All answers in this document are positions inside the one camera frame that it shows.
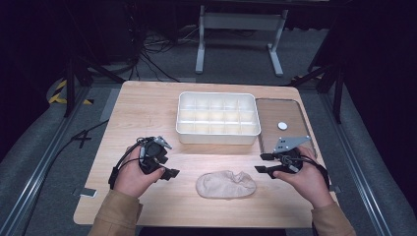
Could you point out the black tripod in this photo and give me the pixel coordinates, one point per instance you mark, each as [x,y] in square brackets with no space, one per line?
[331,77]
[80,73]

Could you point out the grey tape strip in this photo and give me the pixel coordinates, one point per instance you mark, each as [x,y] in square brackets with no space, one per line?
[110,104]

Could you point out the grey metal stand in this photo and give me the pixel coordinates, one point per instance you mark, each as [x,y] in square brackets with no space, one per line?
[241,23]

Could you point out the person's right hand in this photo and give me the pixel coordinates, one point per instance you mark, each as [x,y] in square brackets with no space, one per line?
[308,185]

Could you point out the white compartment storage box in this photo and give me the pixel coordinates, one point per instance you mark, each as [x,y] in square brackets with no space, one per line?
[218,118]

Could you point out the aluminium floor rail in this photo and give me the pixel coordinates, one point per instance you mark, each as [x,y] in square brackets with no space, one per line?
[357,170]
[39,167]

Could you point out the yellow black floor tape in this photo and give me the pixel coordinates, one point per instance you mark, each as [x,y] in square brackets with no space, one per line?
[57,95]

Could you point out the white round lid knob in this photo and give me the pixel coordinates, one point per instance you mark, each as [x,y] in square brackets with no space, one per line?
[282,125]

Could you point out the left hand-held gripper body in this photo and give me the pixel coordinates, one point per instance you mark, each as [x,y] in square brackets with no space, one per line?
[151,151]

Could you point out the beige sock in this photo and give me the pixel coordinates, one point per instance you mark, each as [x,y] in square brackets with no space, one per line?
[226,185]

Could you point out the person's left hand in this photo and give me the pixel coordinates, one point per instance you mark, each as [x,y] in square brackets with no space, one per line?
[134,178]

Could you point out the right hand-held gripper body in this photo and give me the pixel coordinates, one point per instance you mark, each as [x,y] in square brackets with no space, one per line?
[288,160]

